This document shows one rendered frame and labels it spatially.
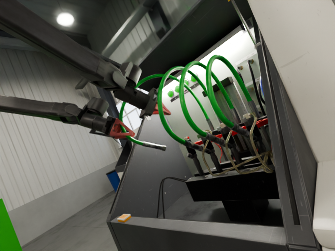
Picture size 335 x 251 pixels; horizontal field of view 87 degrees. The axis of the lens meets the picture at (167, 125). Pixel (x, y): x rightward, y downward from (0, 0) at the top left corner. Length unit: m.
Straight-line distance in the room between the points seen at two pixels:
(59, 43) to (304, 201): 0.55
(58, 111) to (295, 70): 0.74
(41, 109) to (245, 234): 0.72
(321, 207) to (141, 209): 0.68
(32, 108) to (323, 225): 0.82
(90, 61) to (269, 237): 0.52
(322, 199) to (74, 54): 0.56
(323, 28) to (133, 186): 0.81
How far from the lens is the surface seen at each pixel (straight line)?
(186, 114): 0.45
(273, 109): 0.45
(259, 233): 0.39
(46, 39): 0.47
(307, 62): 0.53
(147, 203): 0.90
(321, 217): 0.35
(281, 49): 0.55
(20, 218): 6.92
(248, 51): 0.83
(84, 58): 0.51
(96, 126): 0.70
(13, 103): 0.84
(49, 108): 0.78
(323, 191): 0.40
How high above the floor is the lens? 1.17
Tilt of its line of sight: 3 degrees up
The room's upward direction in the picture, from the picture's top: 24 degrees counter-clockwise
